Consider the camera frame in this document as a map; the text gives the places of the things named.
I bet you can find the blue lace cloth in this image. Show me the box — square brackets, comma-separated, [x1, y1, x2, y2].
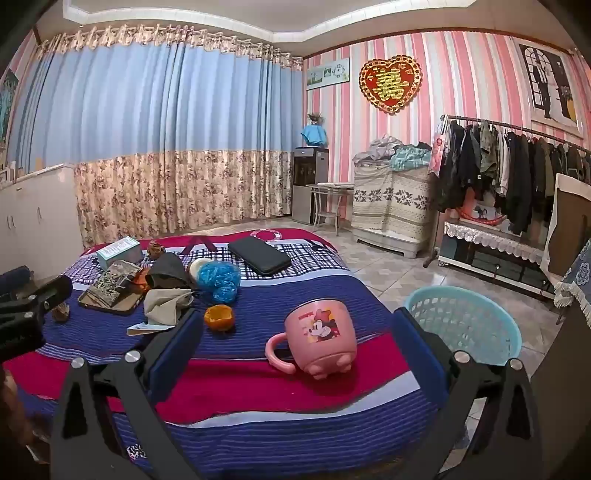
[554, 251, 591, 324]

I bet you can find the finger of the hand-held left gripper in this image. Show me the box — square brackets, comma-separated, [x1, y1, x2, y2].
[0, 266, 32, 297]
[25, 274, 75, 321]

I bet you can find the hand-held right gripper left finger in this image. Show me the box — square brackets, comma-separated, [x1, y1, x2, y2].
[50, 308, 206, 480]

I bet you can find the folded brown table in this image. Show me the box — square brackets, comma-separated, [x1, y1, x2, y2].
[540, 173, 591, 278]

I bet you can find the white low cabinet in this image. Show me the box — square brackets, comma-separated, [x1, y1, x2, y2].
[0, 164, 85, 289]

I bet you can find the beige cloth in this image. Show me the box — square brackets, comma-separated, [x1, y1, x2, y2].
[144, 288, 195, 328]

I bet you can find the grey water dispenser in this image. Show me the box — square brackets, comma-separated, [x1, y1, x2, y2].
[292, 147, 330, 226]

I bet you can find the landscape wall picture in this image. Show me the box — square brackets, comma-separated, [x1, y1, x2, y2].
[307, 60, 350, 90]

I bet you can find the white printed box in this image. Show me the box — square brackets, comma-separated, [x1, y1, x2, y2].
[471, 200, 509, 227]

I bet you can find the orange peel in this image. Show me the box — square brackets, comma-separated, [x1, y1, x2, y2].
[204, 305, 235, 331]

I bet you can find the white lace cloth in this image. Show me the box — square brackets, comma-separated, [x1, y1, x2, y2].
[443, 220, 548, 264]

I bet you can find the red heart wall decoration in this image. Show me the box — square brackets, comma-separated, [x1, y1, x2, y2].
[359, 54, 423, 116]

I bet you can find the person's left forearm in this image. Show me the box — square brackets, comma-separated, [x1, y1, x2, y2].
[0, 364, 51, 467]

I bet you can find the dark bag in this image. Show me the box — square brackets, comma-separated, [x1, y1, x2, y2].
[147, 254, 197, 291]

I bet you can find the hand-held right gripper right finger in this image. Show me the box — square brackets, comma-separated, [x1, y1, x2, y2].
[392, 307, 543, 480]

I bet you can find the row of hanging dark clothes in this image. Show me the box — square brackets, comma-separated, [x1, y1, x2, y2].
[434, 119, 591, 236]

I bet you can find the blue plastic bag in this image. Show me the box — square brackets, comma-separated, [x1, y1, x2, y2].
[198, 261, 241, 303]

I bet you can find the covered cabinet with laundry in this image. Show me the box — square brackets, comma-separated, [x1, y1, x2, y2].
[352, 164, 439, 241]

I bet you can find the metal clothes rack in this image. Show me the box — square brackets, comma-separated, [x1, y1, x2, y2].
[422, 114, 591, 268]

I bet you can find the brown tray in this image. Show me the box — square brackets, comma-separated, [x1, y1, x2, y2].
[78, 277, 146, 317]

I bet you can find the pink cartoon mug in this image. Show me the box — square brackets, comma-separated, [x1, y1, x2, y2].
[264, 299, 358, 380]

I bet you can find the light blue plastic basket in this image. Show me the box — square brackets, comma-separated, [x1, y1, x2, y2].
[403, 285, 523, 370]

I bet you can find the white paper card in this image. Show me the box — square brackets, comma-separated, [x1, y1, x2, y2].
[127, 322, 178, 335]

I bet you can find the pink hanging bag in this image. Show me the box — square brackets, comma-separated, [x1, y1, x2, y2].
[427, 131, 447, 176]

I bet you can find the teal folded cloth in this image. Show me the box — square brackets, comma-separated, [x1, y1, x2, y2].
[390, 145, 432, 171]

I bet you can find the framed photo wall poster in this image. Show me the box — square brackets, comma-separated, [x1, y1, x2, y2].
[517, 39, 585, 137]

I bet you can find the teal wall picture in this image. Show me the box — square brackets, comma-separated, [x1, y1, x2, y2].
[0, 69, 20, 148]

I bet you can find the grey clothes pile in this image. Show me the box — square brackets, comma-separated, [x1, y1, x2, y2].
[353, 136, 403, 167]

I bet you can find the white round container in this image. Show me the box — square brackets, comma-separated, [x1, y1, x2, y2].
[187, 257, 213, 282]

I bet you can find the dark cabinet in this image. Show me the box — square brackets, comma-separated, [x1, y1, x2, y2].
[526, 302, 591, 480]

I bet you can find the black flat case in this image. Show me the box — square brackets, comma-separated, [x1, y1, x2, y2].
[228, 237, 291, 277]

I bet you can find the low glass door cabinet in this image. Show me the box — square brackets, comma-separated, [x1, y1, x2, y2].
[438, 222, 559, 301]

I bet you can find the blue covered water bottle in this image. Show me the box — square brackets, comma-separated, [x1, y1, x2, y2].
[301, 124, 329, 148]

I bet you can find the blue and floral curtain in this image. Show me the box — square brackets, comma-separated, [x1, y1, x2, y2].
[18, 23, 305, 250]

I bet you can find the green and white box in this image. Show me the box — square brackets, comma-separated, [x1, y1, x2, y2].
[96, 237, 142, 271]

